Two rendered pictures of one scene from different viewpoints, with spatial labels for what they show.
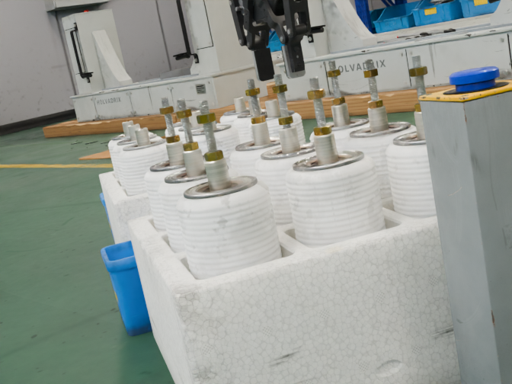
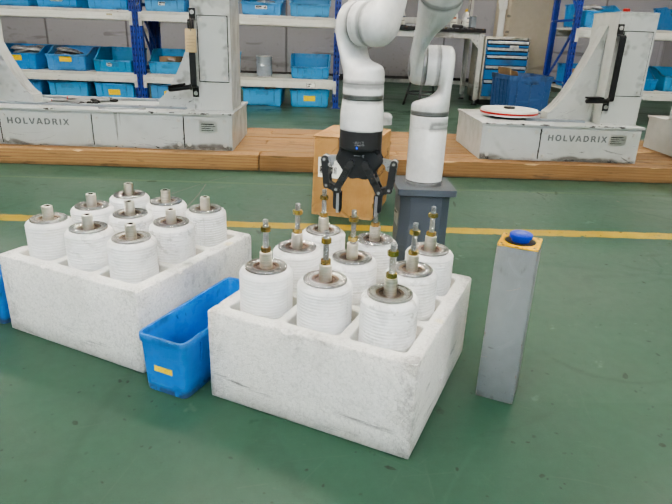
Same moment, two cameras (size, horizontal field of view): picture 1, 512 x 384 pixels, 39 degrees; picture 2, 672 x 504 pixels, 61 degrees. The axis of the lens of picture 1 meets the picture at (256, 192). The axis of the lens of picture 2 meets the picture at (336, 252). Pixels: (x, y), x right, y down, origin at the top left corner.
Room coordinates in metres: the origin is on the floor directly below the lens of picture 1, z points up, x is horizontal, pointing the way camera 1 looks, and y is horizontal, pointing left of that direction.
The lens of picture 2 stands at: (0.27, 0.75, 0.64)
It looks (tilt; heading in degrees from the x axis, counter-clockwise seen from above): 21 degrees down; 308
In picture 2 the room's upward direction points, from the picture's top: 2 degrees clockwise
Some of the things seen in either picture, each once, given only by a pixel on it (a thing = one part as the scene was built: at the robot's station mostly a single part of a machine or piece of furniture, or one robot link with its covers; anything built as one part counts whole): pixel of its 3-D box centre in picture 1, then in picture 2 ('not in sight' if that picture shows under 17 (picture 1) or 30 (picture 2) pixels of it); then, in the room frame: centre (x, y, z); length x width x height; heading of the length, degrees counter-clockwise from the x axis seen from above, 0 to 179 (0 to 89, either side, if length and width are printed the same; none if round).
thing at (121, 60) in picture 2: not in sight; (121, 59); (5.48, -2.41, 0.36); 0.50 x 0.38 x 0.21; 129
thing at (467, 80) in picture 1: (475, 81); (520, 238); (0.61, -0.20, 0.32); 0.04 x 0.04 x 0.02
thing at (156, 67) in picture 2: not in sight; (174, 61); (5.10, -2.73, 0.36); 0.50 x 0.38 x 0.21; 130
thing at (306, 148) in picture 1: (291, 152); (352, 257); (0.87, -0.05, 0.25); 0.08 x 0.08 x 0.01
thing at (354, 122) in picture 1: (342, 125); (323, 230); (1.01, -0.14, 0.25); 0.08 x 0.08 x 0.01
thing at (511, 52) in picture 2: not in sight; (497, 70); (2.99, -5.41, 0.35); 0.59 x 0.47 x 0.69; 130
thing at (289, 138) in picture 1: (289, 141); (352, 251); (0.87, -0.05, 0.26); 0.02 x 0.02 x 0.03
